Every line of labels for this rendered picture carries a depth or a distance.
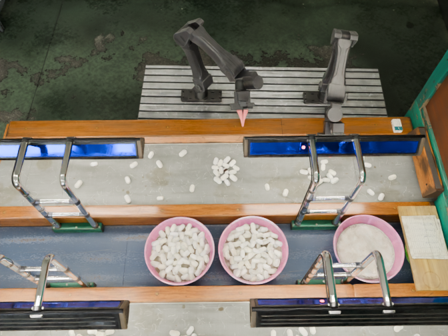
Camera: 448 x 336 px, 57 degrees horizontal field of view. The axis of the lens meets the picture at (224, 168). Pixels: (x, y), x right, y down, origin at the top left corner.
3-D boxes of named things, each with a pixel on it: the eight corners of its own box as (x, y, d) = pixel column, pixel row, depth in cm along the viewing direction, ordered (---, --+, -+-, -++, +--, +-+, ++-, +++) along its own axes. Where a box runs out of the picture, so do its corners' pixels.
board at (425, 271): (397, 207, 167) (397, 206, 166) (434, 207, 167) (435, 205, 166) (415, 291, 151) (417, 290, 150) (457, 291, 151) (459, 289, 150)
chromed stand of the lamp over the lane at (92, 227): (63, 191, 180) (17, 135, 141) (109, 191, 180) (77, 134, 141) (55, 233, 171) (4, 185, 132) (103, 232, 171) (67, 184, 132)
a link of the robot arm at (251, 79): (267, 81, 171) (255, 56, 165) (256, 94, 168) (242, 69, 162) (248, 81, 180) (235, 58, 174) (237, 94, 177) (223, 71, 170)
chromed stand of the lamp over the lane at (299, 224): (287, 189, 181) (304, 131, 141) (333, 188, 181) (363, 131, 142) (291, 230, 172) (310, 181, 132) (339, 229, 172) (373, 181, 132)
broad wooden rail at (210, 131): (26, 141, 203) (9, 119, 187) (395, 138, 204) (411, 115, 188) (21, 163, 198) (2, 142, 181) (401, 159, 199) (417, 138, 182)
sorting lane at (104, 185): (7, 147, 185) (5, 145, 183) (413, 143, 186) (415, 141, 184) (-11, 210, 171) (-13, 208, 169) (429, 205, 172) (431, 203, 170)
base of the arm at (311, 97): (349, 94, 196) (347, 83, 199) (306, 93, 196) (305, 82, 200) (345, 105, 203) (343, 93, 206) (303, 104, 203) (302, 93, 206)
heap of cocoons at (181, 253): (154, 228, 171) (151, 222, 166) (211, 227, 171) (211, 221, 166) (149, 286, 160) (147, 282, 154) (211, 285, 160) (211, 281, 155)
